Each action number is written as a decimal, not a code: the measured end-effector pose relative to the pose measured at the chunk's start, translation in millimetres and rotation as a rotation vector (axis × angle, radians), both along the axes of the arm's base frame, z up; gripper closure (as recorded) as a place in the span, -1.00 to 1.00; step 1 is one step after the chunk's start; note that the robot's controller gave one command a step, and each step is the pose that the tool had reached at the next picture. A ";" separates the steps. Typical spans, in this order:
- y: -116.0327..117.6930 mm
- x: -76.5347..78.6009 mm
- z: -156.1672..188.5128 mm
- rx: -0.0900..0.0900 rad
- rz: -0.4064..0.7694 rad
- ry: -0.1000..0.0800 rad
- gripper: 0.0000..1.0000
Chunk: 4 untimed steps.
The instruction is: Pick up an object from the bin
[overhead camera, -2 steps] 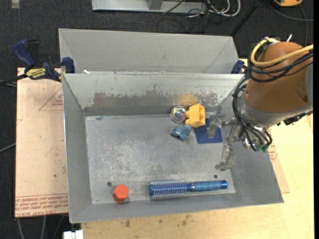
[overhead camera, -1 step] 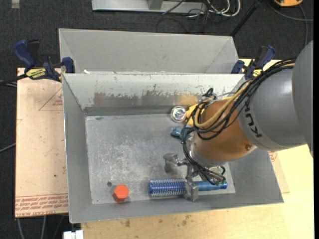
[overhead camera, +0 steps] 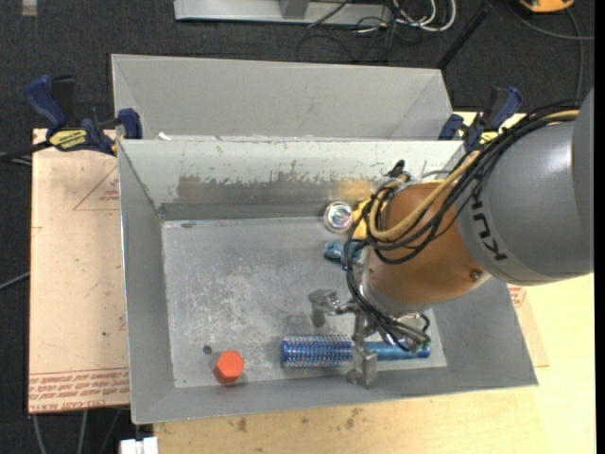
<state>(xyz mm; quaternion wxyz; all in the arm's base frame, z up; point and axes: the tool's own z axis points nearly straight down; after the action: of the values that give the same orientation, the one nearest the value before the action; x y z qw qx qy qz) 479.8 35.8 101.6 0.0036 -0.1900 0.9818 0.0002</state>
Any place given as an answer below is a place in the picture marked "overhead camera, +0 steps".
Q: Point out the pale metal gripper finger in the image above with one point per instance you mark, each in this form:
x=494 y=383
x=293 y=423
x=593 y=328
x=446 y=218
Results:
x=363 y=367
x=322 y=301

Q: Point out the blue hairbrush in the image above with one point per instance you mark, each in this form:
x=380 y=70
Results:
x=314 y=349

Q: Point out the blue plastic toy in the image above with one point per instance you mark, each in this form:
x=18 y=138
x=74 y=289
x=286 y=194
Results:
x=334 y=250

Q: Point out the grey metal bin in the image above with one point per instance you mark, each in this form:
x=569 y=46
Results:
x=246 y=272

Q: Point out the yellow toy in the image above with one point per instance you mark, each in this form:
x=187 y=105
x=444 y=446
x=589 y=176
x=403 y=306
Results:
x=361 y=225

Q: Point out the clear glass round thing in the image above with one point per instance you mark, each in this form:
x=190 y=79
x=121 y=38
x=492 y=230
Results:
x=338 y=215

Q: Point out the red-orange hexagonal block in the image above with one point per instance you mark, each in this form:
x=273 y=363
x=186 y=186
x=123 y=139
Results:
x=229 y=366

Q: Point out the brown cardboard board red print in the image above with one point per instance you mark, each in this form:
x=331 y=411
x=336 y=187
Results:
x=75 y=272

